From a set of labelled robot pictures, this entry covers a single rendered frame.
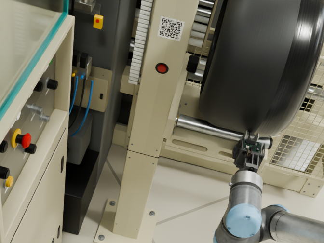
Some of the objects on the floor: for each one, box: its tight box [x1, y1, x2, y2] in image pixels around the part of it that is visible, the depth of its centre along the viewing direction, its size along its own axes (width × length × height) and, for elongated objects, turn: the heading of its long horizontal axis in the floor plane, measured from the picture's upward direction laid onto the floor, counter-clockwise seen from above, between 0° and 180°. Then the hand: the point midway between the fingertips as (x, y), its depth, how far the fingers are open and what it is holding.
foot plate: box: [94, 198, 159, 243], centre depth 242 cm, size 27×27×2 cm
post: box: [112, 0, 200, 240], centre depth 157 cm, size 13×13×250 cm
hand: (248, 136), depth 157 cm, fingers closed
